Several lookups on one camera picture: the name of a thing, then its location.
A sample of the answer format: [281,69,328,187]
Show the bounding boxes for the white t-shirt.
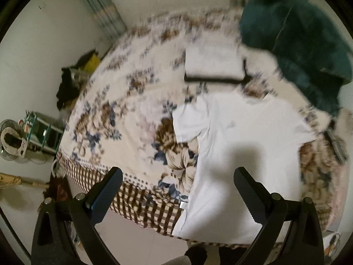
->
[173,92,315,245]

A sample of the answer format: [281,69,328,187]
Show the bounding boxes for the black clothes pile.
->
[56,50,98,111]

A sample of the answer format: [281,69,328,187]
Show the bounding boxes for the small patterned cloth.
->
[324,108,352,165]

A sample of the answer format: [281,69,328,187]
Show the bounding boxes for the green metal rack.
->
[23,111,65,155]

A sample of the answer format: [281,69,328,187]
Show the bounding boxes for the floral bed blanket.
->
[57,10,349,236]

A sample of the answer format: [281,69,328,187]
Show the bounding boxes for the yellow box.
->
[82,53,101,74]

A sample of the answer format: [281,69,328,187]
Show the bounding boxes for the white folded garment black trim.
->
[184,43,251,84]

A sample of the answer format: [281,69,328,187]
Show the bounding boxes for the dark green plush blanket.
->
[239,0,352,116]

